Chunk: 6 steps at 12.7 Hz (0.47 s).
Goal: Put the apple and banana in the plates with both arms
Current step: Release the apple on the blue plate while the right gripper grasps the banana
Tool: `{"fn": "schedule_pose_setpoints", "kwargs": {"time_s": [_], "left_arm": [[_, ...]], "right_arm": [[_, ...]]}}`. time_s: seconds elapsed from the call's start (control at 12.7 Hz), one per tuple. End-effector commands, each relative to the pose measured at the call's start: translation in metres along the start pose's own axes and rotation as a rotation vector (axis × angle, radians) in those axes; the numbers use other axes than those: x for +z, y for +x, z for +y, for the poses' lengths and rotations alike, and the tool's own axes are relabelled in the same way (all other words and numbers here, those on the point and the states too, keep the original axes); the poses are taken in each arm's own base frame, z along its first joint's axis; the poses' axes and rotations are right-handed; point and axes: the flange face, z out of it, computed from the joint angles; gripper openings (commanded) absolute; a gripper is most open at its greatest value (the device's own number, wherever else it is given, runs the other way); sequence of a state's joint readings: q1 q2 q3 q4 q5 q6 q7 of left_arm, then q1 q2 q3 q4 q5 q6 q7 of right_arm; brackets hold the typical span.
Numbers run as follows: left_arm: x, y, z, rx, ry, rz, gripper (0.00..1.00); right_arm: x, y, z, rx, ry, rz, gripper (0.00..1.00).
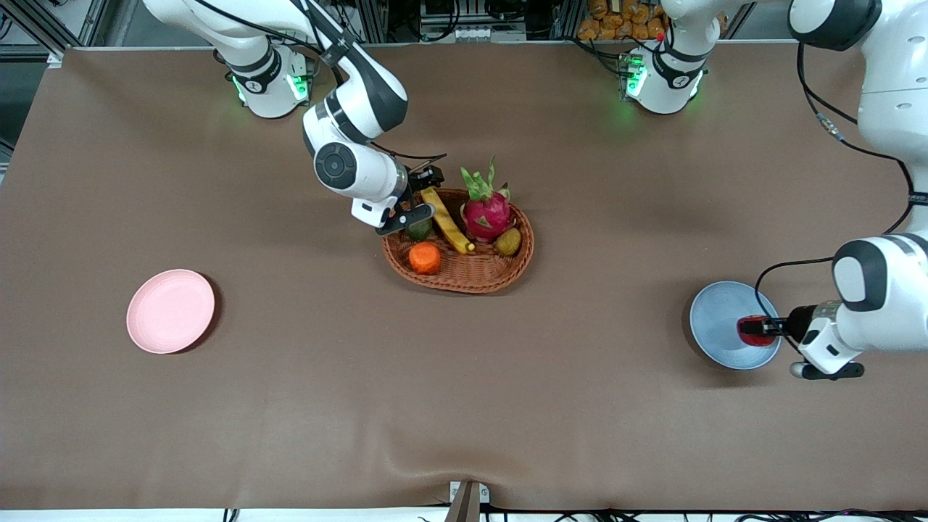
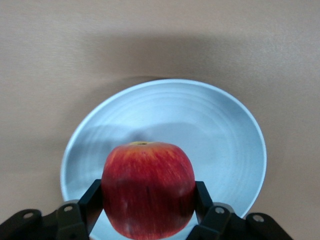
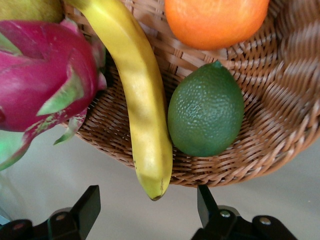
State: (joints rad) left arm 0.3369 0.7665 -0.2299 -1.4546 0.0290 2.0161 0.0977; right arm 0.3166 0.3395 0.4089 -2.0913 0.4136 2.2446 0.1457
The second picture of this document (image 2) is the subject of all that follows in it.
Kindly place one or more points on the red apple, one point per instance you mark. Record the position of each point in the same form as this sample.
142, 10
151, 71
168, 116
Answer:
147, 190

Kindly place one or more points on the brown table cloth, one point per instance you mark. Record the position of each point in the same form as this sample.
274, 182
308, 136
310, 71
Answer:
50, 50

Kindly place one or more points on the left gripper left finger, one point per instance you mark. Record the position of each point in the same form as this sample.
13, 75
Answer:
70, 220

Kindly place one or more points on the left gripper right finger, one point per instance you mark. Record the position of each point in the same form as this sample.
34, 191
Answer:
220, 222

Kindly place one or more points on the light blue plate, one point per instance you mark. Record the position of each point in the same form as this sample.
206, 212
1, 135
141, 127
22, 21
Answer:
200, 125

